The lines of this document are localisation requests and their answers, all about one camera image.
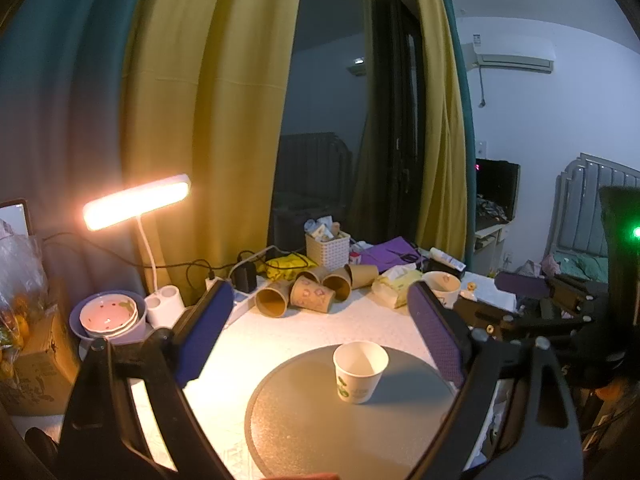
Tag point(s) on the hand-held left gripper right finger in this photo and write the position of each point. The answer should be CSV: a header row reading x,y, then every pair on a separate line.
x,y
436,335

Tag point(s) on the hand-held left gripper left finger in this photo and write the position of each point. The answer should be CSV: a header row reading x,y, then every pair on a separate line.
x,y
205,332

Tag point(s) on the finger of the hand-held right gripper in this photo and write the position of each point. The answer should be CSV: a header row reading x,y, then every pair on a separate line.
x,y
522,284
482,314

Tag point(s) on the white paper cup green print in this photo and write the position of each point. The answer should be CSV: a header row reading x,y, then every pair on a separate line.
x,y
360,377

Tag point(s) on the plain brown paper cup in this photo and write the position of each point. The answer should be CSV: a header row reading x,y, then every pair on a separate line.
x,y
314,275
337,282
364,275
272,300

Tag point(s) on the brown paper cup purple print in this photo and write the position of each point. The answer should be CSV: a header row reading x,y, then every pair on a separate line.
x,y
312,294

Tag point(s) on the white paper sheet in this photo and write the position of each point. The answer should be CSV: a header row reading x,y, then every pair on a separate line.
x,y
492,292

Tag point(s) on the white mug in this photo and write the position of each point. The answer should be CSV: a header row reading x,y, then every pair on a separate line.
x,y
442,290

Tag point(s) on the white power strip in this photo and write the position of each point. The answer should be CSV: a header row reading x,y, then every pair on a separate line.
x,y
242,302

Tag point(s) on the white side cabinet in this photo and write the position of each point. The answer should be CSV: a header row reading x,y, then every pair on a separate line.
x,y
492,242

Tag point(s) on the yellow tissue pack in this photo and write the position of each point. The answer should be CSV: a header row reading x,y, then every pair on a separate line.
x,y
397,285

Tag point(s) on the white tube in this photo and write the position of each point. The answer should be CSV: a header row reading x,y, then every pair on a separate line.
x,y
447,259

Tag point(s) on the black power adapter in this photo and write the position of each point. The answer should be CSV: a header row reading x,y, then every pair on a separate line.
x,y
244,277

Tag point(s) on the grey padded headboard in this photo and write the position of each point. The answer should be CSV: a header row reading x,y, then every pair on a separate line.
x,y
580,210

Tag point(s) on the purple cloth bag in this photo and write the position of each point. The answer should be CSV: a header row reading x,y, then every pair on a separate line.
x,y
387,252

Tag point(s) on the pink and white bowl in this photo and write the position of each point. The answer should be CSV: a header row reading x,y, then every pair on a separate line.
x,y
107,314

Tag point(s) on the black monitor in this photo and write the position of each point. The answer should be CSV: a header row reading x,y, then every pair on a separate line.
x,y
497,185

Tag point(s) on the yellow snack packet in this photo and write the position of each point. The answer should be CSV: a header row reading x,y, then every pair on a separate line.
x,y
287,266

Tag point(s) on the small red and white box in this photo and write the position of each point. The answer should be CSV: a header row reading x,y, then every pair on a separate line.
x,y
355,259

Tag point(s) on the grey round mat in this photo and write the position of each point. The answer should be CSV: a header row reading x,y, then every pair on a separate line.
x,y
300,410

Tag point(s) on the stack of white bowls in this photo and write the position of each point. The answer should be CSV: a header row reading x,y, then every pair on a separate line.
x,y
76,321

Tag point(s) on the white woven basket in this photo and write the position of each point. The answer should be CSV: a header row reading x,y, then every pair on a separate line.
x,y
327,252

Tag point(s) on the white desk lamp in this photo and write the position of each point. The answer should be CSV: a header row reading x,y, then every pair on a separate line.
x,y
137,200

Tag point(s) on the narrow teal curtain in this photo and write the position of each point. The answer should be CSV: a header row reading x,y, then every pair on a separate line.
x,y
465,135

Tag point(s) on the cardboard box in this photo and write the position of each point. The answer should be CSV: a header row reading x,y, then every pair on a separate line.
x,y
42,365

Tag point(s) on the narrow yellow curtain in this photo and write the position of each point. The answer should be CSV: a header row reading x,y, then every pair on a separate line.
x,y
440,135

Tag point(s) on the clear plastic bag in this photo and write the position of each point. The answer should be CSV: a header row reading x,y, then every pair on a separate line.
x,y
17,280

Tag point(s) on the tablet screen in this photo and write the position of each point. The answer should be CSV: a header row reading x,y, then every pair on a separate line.
x,y
15,217

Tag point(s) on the wide yellow curtain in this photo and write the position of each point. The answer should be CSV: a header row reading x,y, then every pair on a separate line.
x,y
215,110

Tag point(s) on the white air conditioner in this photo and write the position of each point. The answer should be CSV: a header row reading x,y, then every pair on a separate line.
x,y
515,52

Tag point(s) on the dark sliding glass door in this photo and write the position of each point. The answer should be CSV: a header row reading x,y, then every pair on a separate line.
x,y
345,110

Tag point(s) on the wide teal curtain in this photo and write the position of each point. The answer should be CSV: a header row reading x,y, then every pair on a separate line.
x,y
65,110

